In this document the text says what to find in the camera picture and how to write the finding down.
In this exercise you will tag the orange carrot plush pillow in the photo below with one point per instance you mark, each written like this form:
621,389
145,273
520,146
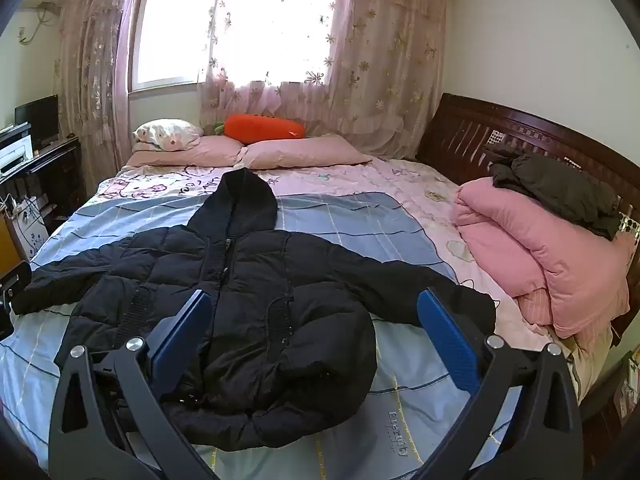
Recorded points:
260,127

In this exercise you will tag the brown wooden cabinet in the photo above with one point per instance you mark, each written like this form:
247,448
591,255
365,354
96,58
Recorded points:
10,240

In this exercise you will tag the folded pink quilt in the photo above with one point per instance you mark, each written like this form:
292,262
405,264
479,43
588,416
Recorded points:
550,250

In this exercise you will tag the sheer floral curtain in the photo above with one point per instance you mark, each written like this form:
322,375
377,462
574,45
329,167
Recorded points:
235,95

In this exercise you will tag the white floral pillow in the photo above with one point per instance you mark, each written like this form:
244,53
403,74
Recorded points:
165,132

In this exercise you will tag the dark wooden nightstand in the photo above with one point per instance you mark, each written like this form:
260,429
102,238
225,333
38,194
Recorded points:
610,410

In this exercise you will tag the white printer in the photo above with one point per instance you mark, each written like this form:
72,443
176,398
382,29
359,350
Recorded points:
17,152

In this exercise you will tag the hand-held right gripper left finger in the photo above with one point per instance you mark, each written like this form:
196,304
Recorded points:
181,335

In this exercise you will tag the black hooded puffer jacket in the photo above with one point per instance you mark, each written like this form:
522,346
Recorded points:
280,285

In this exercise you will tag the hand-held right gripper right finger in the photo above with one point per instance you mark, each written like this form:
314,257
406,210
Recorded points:
447,340

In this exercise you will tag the black monitor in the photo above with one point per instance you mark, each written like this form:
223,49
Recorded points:
37,120

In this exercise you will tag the pink cartoon printed bedsheet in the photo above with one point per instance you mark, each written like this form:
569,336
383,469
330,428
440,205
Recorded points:
400,175

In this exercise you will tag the dark folded garment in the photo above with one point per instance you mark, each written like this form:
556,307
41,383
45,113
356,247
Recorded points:
555,185

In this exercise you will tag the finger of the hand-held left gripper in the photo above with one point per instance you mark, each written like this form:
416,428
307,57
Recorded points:
16,279

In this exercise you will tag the black desk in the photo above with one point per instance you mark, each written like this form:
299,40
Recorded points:
60,170

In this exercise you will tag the pink striped pillow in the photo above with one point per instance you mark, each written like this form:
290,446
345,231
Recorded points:
540,310

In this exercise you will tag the dark wooden headboard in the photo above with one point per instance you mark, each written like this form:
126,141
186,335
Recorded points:
465,130

